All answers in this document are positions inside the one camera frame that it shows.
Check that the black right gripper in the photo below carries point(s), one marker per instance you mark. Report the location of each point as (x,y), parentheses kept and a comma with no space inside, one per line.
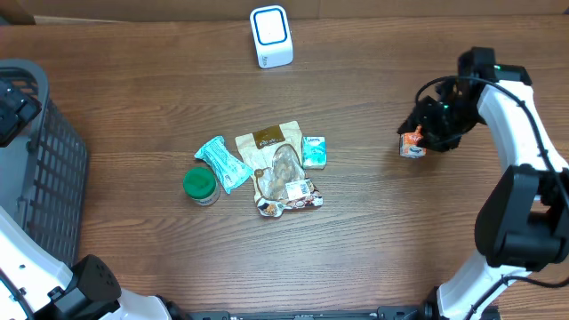
(442,143)

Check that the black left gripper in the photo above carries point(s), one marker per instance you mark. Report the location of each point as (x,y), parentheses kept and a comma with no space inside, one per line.
(12,117)

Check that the small orange box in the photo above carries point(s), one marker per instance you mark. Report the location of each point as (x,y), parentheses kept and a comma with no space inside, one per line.
(408,144)

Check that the small teal tissue pack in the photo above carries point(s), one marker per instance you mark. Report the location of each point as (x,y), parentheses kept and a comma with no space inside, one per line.
(314,153)

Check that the beige snack pouch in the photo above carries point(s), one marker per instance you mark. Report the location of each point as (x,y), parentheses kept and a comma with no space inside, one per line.
(279,180)

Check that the green lid white jar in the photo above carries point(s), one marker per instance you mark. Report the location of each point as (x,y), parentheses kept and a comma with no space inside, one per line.
(200,185)

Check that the light green wipes packet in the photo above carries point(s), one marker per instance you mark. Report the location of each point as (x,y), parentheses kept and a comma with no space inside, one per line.
(230,171)

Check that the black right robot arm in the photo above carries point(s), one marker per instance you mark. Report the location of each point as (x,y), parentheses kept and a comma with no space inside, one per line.
(523,225)

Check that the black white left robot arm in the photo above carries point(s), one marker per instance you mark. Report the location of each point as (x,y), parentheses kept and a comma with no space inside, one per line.
(35,285)

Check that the white barcode scanner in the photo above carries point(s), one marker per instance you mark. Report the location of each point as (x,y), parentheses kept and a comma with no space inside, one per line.
(271,36)

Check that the grey plastic mesh basket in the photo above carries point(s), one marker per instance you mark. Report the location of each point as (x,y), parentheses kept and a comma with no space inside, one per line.
(44,169)

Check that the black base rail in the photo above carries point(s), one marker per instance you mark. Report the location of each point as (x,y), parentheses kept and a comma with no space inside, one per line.
(311,315)

